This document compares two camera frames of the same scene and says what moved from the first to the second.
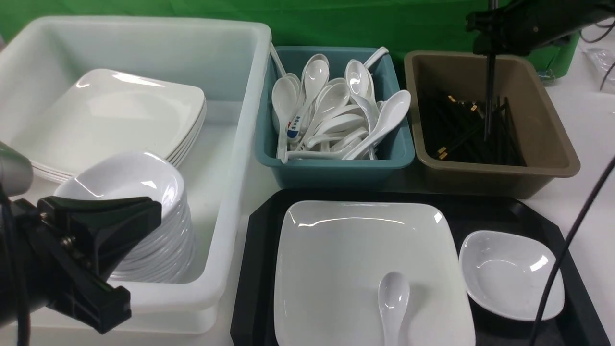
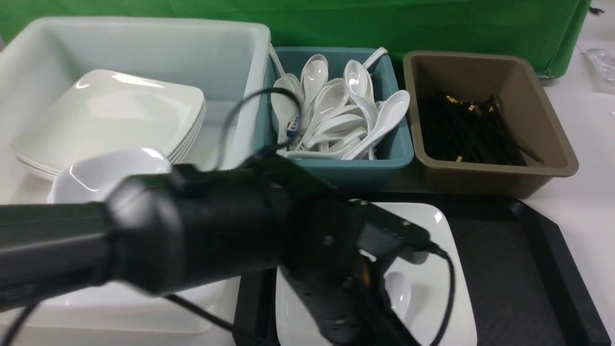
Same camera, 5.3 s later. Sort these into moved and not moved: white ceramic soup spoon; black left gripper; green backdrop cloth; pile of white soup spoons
Moved: black left gripper
Not moved: white ceramic soup spoon; green backdrop cloth; pile of white soup spoons
